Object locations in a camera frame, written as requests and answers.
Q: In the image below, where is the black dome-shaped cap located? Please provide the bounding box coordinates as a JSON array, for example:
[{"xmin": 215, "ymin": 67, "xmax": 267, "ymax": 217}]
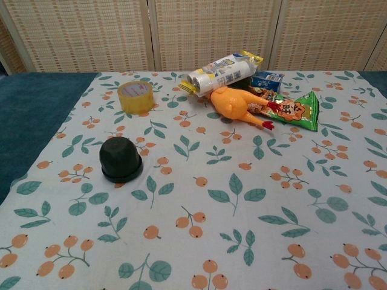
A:
[{"xmin": 99, "ymin": 136, "xmax": 143, "ymax": 184}]

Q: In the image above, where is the floral print tablecloth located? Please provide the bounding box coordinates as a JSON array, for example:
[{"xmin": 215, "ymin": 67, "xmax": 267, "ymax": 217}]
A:
[{"xmin": 0, "ymin": 70, "xmax": 387, "ymax": 290}]

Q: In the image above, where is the green snack bag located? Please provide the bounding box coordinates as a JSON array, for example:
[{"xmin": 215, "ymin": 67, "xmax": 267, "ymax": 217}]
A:
[{"xmin": 265, "ymin": 90, "xmax": 320, "ymax": 132}]

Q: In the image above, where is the blue small carton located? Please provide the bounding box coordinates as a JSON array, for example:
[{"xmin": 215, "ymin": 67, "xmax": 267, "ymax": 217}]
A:
[{"xmin": 250, "ymin": 70, "xmax": 285, "ymax": 92}]

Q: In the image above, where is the orange rubber chicken toy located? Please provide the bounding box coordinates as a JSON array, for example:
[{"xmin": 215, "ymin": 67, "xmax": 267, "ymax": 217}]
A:
[{"xmin": 209, "ymin": 85, "xmax": 282, "ymax": 131}]

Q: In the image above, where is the yellow packing tape roll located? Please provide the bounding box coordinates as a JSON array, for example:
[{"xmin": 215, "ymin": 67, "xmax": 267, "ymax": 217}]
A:
[{"xmin": 117, "ymin": 80, "xmax": 155, "ymax": 115}]

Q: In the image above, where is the bamboo folding screen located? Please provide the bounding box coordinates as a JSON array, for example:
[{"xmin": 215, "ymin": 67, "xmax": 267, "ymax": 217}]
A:
[{"xmin": 0, "ymin": 0, "xmax": 387, "ymax": 75}]

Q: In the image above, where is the orange snack bag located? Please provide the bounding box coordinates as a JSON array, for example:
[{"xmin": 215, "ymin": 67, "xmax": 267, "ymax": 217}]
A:
[{"xmin": 247, "ymin": 85, "xmax": 282, "ymax": 115}]

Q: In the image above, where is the white yellow snack bag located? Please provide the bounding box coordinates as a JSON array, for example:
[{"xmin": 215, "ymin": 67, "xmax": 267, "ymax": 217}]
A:
[{"xmin": 178, "ymin": 50, "xmax": 264, "ymax": 98}]

